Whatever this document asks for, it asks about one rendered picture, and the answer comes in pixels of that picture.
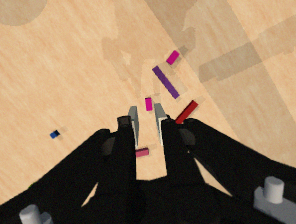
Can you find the pink rod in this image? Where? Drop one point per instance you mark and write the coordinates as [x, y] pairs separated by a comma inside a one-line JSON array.
[[142, 152]]

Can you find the small blue cube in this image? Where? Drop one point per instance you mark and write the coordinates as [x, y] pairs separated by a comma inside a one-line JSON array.
[[54, 134]]

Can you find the magenta rod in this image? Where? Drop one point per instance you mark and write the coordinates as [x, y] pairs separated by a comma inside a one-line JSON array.
[[148, 104], [172, 57]]

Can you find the red rod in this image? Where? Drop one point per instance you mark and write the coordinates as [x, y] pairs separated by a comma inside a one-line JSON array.
[[186, 112]]

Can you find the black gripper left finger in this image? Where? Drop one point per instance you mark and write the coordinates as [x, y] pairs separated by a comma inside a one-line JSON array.
[[64, 189]]

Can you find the purple rod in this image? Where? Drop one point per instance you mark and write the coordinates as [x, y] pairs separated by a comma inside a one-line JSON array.
[[165, 82]]

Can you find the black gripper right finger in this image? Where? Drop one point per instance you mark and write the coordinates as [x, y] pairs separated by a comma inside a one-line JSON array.
[[247, 175]]

